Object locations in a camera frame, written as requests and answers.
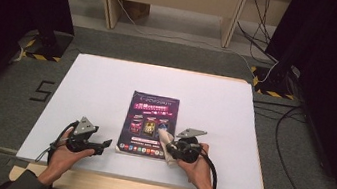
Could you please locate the beige quilted cloth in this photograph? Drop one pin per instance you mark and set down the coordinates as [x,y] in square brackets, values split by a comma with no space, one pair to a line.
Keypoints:
[165,139]

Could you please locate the glossy magazine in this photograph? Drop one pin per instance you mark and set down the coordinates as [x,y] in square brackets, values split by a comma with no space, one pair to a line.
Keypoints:
[145,121]

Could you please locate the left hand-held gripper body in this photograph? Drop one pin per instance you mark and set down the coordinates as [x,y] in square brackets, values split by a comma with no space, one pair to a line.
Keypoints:
[84,127]

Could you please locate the person's left hand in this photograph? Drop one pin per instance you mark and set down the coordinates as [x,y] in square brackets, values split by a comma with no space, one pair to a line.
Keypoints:
[60,161]

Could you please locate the black stand base hazard tape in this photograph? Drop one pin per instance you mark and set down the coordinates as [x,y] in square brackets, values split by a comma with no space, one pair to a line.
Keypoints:
[52,45]
[273,81]

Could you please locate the grey tape strip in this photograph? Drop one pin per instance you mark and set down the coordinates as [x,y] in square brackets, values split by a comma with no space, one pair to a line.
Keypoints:
[17,163]

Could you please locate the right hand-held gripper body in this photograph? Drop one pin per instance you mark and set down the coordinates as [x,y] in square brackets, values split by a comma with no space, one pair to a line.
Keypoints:
[189,149]

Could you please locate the person's right hand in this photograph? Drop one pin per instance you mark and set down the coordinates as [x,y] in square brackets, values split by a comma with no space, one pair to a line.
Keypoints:
[198,171]

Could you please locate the white table sheet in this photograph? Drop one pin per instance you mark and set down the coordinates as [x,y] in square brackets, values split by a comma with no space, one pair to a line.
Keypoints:
[108,75]

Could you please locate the brown cardboard box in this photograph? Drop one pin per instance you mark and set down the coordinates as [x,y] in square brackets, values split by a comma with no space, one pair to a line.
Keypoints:
[137,9]

